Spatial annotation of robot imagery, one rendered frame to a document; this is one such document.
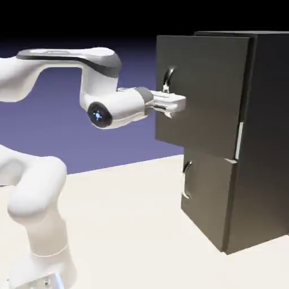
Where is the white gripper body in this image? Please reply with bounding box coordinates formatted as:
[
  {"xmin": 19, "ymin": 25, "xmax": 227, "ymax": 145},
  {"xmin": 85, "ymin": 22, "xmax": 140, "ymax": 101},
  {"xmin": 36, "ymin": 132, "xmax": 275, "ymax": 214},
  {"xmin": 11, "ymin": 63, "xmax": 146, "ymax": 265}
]
[{"xmin": 150, "ymin": 90, "xmax": 187, "ymax": 113}]

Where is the curved metal handle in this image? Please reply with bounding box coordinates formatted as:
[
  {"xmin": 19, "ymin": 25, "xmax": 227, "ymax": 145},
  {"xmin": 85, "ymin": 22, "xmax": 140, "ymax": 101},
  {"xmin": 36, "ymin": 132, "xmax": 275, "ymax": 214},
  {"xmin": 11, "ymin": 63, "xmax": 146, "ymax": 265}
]
[
  {"xmin": 163, "ymin": 65, "xmax": 176, "ymax": 87},
  {"xmin": 182, "ymin": 160, "xmax": 193, "ymax": 200}
]

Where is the large dark grey cabinet door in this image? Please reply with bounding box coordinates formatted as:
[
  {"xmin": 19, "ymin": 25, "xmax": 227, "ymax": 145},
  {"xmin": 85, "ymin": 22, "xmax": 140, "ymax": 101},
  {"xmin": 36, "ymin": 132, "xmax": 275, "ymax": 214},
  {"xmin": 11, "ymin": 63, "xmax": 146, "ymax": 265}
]
[{"xmin": 155, "ymin": 34, "xmax": 251, "ymax": 160}]

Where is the small dark grey cabinet door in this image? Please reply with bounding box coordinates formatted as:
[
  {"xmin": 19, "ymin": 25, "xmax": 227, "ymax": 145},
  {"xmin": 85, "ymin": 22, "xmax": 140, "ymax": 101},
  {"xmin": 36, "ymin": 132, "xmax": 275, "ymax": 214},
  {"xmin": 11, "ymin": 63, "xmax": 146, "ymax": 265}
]
[{"xmin": 180, "ymin": 147, "xmax": 238, "ymax": 254}]

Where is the dark grey cabinet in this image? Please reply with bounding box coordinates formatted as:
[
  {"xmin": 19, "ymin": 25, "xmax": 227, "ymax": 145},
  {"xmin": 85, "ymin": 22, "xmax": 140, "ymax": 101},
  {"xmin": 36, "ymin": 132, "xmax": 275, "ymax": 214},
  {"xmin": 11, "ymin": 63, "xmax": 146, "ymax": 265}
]
[{"xmin": 155, "ymin": 30, "xmax": 289, "ymax": 256}]

